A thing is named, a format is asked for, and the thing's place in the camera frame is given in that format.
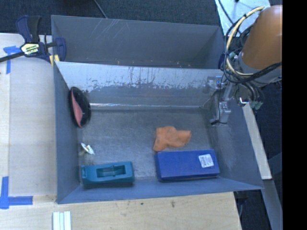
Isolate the teal tape dispenser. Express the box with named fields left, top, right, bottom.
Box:
left=80, top=161, right=136, bottom=187

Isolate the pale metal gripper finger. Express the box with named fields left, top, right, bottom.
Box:
left=210, top=92, right=220, bottom=126
left=218, top=101, right=232, bottom=125

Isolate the grey metal bin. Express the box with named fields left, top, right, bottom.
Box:
left=50, top=14, right=265, bottom=205

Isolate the orange cloth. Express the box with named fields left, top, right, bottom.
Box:
left=152, top=125, right=192, bottom=152

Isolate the blue box with white label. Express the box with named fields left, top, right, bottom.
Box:
left=153, top=149, right=221, bottom=183

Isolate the small white plastic piece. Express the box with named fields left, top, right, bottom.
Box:
left=78, top=142, right=96, bottom=157

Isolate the black and pink oval case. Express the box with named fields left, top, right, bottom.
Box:
left=69, top=86, right=92, bottom=128

